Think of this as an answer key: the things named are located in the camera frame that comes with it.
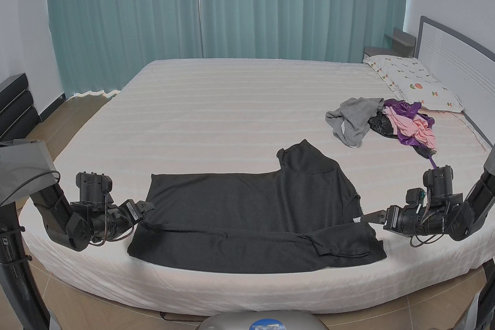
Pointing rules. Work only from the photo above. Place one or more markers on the bed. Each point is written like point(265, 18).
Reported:
point(232, 119)

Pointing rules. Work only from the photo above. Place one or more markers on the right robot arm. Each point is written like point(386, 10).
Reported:
point(475, 204)

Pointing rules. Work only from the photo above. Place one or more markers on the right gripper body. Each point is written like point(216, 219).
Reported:
point(404, 220)

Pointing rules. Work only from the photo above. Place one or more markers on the grey bedside table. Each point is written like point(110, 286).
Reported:
point(394, 44)

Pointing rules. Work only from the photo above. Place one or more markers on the black chest of drawers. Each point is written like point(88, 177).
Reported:
point(13, 108)

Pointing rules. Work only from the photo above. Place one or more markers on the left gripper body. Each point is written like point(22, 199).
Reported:
point(122, 220)

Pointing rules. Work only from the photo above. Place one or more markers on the white printed pillow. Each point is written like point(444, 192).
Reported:
point(413, 83)

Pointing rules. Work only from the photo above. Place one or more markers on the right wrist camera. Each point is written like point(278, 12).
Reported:
point(413, 197)

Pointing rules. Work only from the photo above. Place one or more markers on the black T-shirt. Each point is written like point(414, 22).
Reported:
point(251, 212)

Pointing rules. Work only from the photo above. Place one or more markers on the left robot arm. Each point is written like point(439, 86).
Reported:
point(50, 204)

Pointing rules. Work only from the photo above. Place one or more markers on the grey garment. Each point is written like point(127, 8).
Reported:
point(355, 119)

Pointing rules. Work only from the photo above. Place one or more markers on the pile of clothes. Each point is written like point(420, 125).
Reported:
point(410, 127)

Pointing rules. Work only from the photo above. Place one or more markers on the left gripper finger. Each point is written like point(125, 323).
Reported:
point(147, 206)

